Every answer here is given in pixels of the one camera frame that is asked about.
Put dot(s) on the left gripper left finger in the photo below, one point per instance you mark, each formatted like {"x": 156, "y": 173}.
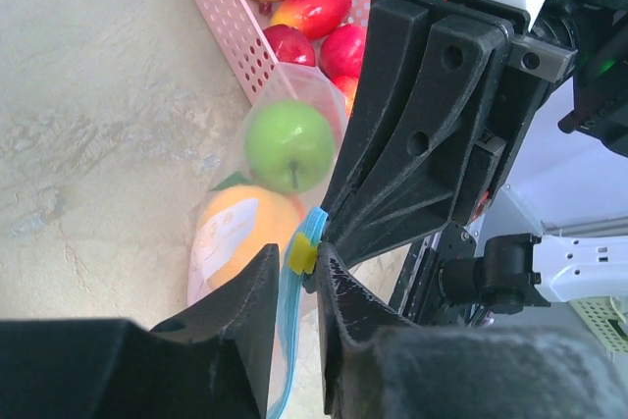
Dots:
{"x": 211, "y": 360}

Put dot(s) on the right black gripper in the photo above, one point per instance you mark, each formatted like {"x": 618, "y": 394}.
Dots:
{"x": 423, "y": 97}

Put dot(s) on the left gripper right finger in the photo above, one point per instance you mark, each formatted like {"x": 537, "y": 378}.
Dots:
{"x": 376, "y": 364}

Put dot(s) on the red fake apple three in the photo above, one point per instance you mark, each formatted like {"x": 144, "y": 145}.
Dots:
{"x": 342, "y": 51}

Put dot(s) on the red yellow fake apple four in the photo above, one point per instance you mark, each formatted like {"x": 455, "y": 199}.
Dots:
{"x": 314, "y": 18}

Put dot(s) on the red fake apple two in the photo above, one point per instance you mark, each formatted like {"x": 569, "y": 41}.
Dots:
{"x": 290, "y": 45}

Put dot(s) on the zip bag of mixed fruit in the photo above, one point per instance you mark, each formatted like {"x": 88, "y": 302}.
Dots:
{"x": 269, "y": 189}

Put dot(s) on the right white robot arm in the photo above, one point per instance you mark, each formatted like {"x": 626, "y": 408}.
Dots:
{"x": 539, "y": 240}

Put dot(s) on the red fake apple five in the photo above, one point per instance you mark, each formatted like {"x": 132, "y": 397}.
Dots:
{"x": 347, "y": 85}

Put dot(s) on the green perforated basket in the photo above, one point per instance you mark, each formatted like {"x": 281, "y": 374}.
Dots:
{"x": 606, "y": 317}

